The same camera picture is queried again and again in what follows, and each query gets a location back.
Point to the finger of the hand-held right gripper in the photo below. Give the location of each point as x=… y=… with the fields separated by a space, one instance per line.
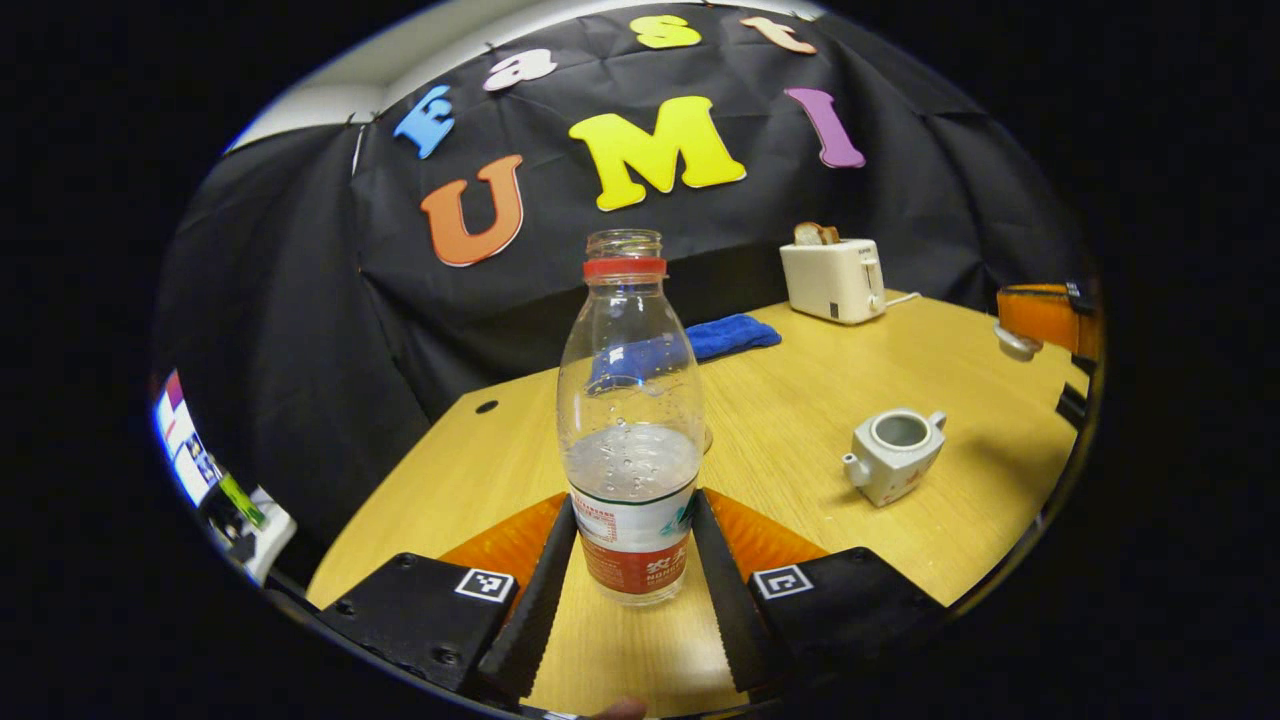
x=1040 y=315

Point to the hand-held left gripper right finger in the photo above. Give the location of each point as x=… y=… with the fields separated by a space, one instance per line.
x=735 y=620

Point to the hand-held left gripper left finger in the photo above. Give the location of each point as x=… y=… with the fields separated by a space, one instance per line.
x=535 y=620

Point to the clear plastic water bottle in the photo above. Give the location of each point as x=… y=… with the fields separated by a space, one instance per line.
x=630 y=470

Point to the white ceramic teacup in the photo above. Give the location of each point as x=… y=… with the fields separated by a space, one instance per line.
x=890 y=470

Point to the green drink bottle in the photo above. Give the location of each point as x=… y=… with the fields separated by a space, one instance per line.
x=243 y=500

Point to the white toaster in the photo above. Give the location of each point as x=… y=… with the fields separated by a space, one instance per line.
x=830 y=282

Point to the bread slice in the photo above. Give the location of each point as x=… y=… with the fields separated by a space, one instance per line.
x=810 y=235

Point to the small white table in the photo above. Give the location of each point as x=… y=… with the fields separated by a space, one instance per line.
x=275 y=525

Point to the blue towel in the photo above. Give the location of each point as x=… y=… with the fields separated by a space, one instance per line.
x=735 y=335

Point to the computer monitor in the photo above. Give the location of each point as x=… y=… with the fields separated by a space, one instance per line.
x=180 y=440

